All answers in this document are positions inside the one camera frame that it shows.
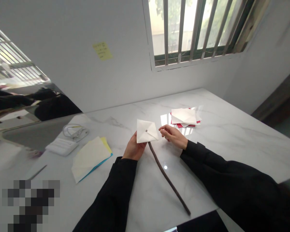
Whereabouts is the person's right hand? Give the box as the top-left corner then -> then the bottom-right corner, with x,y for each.
158,124 -> 189,150

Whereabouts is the person's left hand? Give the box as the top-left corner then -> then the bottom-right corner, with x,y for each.
121,131 -> 148,161

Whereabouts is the white paper pinwheel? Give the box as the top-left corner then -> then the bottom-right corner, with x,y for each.
136,118 -> 160,144

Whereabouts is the pile of white red papers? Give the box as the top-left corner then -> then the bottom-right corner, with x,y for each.
170,107 -> 203,129

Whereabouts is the brown wooden stick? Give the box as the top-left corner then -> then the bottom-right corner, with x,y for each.
147,142 -> 192,216

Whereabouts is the stack of cream yellow sheets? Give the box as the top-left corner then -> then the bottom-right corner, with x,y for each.
71,136 -> 113,184

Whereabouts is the white rectangular power bank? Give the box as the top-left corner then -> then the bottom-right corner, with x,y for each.
45,138 -> 79,157

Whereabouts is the silver pen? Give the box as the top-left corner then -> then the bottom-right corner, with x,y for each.
27,164 -> 48,181

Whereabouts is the yellow sticky note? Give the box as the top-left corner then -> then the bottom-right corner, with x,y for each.
92,41 -> 113,62

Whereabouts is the barred window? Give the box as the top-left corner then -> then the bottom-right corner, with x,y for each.
142,0 -> 257,72

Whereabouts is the white coiled cable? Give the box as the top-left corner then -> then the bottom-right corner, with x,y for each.
63,123 -> 90,142

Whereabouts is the dark wooden door frame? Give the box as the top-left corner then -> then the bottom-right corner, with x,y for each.
251,69 -> 290,127

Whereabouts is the large wall mirror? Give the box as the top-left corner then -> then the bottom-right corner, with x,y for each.
0,19 -> 83,155

